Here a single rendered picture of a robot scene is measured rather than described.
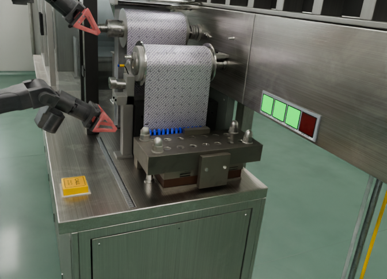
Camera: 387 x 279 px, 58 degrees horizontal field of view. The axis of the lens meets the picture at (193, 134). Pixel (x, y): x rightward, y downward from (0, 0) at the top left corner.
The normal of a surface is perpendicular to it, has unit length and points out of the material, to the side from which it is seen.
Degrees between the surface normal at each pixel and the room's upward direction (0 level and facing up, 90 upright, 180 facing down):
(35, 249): 0
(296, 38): 90
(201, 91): 90
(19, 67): 90
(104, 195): 0
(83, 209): 0
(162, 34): 92
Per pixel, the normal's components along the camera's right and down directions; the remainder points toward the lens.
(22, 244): 0.08, -0.93
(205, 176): 0.41, 0.37
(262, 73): -0.91, 0.07
